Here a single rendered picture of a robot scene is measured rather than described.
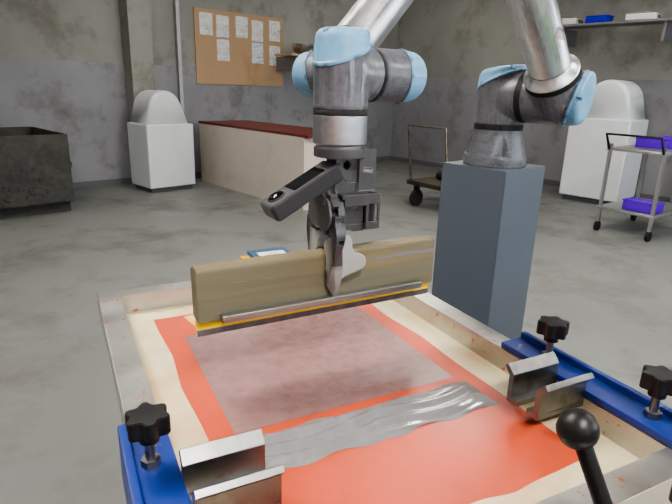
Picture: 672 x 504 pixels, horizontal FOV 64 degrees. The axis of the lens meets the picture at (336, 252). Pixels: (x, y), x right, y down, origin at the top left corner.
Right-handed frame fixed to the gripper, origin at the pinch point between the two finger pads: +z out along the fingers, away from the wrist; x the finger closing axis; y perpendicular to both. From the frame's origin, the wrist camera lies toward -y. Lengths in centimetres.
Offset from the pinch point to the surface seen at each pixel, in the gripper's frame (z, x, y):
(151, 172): 84, 648, 71
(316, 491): 13.5, -24.8, -12.4
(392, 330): 13.7, 6.1, 17.1
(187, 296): 12.0, 32.4, -13.5
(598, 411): 10.9, -30.0, 25.0
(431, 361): 13.6, -6.3, 16.6
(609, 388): 9.0, -28.7, 28.3
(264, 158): 60, 568, 194
